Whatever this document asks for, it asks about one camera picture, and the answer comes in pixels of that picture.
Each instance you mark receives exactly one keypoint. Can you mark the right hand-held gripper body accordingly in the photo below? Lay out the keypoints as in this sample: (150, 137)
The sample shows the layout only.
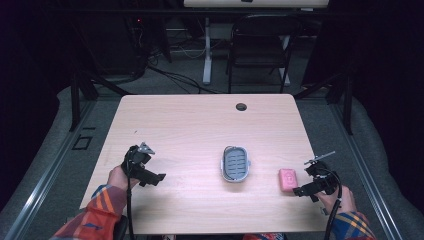
(321, 178)

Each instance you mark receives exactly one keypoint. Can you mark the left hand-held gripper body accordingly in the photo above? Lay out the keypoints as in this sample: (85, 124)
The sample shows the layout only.
(136, 161)

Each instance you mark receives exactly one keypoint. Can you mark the pink soap bar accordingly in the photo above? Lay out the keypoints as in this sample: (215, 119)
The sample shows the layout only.
(288, 179)

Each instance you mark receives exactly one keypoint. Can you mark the person's left hand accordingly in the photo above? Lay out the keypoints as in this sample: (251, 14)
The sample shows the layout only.
(117, 178)

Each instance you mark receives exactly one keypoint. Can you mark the person's right hand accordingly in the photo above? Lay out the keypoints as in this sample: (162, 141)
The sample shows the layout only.
(343, 201)

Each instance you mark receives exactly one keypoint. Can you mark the person's lap in plaid cloth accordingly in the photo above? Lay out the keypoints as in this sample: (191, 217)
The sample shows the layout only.
(263, 236)

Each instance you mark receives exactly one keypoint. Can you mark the grey soap dish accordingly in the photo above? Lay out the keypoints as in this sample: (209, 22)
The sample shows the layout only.
(235, 164)

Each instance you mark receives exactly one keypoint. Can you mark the black metal stand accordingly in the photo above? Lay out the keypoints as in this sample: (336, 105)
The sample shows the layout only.
(77, 96)
(343, 96)

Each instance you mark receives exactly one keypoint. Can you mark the black folding chair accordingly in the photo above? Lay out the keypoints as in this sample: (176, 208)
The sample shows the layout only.
(260, 50)

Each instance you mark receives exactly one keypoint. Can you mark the white desk with white legs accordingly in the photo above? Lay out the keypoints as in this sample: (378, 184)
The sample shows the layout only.
(213, 33)

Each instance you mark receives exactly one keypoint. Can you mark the aluminium floor rail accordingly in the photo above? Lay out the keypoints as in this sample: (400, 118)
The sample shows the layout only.
(365, 173)
(43, 181)

